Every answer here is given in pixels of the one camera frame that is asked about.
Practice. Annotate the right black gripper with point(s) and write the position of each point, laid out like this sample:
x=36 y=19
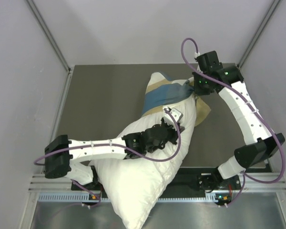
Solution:
x=199 y=90

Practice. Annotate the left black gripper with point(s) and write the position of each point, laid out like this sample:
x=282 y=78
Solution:
x=174 y=133

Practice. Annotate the checkered blue beige white pillowcase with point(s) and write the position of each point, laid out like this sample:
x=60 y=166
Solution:
x=161 y=91

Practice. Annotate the white pillow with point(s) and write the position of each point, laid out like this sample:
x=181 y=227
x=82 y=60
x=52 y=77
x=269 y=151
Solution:
x=134 y=207

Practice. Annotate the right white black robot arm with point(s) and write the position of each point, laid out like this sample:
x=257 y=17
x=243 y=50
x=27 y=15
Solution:
x=229 y=83

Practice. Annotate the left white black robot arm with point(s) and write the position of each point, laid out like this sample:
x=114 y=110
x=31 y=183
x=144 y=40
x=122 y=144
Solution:
x=64 y=157

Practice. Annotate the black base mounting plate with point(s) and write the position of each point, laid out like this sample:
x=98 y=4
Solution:
x=193 y=179

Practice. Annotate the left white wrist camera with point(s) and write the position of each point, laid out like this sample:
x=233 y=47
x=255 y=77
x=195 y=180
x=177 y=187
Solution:
x=172 y=115

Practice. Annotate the right aluminium frame post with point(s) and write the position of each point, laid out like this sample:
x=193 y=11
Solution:
x=259 y=31

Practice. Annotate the aluminium frame post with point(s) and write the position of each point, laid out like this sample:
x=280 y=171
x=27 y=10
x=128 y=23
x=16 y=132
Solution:
x=259 y=31
x=46 y=31

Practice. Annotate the grey slotted cable duct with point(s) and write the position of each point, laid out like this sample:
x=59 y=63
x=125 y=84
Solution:
x=87 y=198

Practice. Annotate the left aluminium frame post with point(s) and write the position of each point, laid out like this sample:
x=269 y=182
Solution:
x=46 y=31

